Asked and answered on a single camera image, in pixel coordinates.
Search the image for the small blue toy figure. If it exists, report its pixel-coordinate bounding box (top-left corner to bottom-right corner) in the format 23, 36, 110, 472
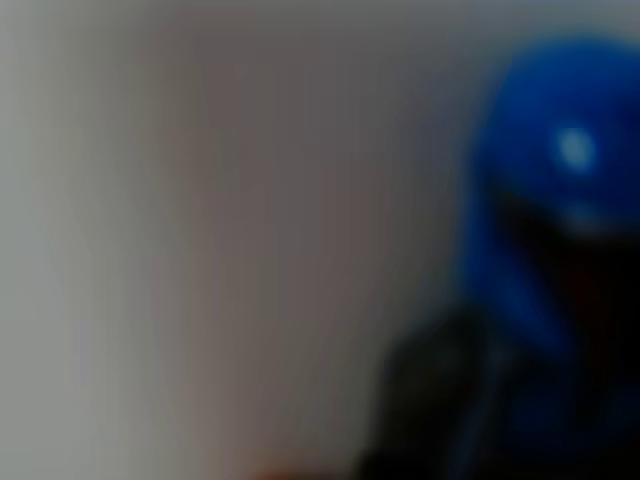
357, 34, 640, 480

